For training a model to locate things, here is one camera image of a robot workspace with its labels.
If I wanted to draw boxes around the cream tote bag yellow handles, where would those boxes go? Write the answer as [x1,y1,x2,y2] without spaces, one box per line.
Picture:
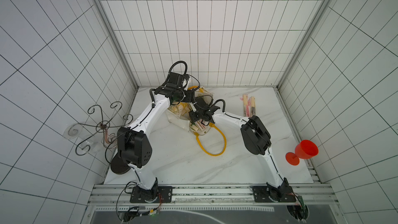
[166,87,227,157]

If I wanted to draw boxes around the grey pink folding fan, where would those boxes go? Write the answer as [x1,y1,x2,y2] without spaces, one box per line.
[249,96,256,117]

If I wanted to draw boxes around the red plastic goblet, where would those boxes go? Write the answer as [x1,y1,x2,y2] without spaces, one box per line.
[285,140,319,166]

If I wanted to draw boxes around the black wire ornament stand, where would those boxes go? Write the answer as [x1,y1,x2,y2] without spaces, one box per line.
[63,101,123,157]

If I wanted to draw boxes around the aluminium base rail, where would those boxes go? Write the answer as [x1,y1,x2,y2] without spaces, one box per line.
[88,184,338,211]

